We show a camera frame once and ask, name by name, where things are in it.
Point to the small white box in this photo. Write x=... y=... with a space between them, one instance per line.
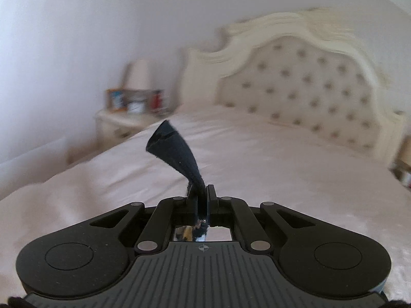
x=135 y=106

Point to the cream nightstand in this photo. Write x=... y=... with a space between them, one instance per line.
x=115 y=125

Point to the small red item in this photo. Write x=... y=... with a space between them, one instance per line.
x=156 y=98

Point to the wooden picture frame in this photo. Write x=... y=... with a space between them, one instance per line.
x=116 y=100

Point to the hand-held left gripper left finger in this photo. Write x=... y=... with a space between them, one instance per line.
x=193 y=206

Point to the bed with white bedspread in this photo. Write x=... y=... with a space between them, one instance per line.
x=257 y=166

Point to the dark navy sock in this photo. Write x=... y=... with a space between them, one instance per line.
x=173 y=149

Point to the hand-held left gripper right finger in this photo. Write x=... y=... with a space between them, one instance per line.
x=211 y=205

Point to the white table lamp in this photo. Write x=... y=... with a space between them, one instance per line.
x=138 y=73

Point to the cream tufted headboard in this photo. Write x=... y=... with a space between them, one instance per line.
x=305 y=80

